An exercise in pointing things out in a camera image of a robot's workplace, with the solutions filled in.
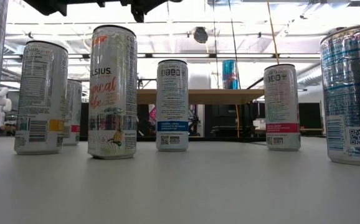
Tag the silver can with blue print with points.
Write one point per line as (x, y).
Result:
(351, 93)

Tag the white Celsius can blue band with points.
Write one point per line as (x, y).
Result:
(172, 105)

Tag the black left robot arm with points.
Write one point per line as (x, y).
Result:
(149, 6)

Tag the white Celsius can yellow band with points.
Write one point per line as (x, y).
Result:
(40, 102)

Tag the black background cabinet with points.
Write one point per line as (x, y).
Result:
(223, 121)

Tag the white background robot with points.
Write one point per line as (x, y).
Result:
(4, 104)

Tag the round dark ceiling fixture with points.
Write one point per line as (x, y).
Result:
(200, 35)

